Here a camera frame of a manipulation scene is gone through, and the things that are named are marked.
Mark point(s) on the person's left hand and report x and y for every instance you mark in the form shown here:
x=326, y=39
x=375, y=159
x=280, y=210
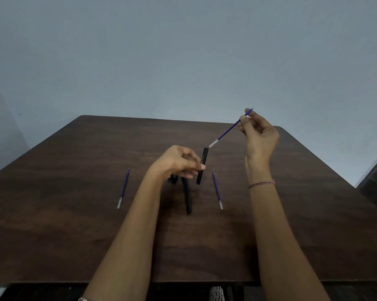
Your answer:
x=171, y=161

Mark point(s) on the person's right hand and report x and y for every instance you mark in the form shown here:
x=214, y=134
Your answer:
x=262, y=139

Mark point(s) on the person's right thumb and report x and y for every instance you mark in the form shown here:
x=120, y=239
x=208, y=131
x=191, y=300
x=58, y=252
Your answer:
x=246, y=123

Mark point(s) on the person's left thumb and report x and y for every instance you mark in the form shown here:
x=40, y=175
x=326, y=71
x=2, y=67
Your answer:
x=191, y=167

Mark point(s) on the black pen barrel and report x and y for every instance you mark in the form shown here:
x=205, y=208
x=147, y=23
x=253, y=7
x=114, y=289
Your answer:
x=203, y=162

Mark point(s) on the blue pen refill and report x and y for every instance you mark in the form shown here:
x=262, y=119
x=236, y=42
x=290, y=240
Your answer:
x=226, y=132
x=124, y=186
x=217, y=190

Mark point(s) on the person's left forearm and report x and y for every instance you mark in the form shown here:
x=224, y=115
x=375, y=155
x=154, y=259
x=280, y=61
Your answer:
x=130, y=244

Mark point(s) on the person's right forearm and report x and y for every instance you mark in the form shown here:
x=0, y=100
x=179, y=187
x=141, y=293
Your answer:
x=278, y=235

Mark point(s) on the small black pen cap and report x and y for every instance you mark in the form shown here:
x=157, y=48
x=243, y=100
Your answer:
x=174, y=178

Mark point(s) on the black pen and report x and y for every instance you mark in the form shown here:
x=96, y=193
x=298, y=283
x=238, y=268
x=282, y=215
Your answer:
x=187, y=197

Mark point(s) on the patterned white cloth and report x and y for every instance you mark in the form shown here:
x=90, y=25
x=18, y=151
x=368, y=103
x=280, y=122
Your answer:
x=216, y=294

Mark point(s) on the dark wooden furniture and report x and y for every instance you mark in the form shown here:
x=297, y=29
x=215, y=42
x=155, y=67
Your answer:
x=376, y=181

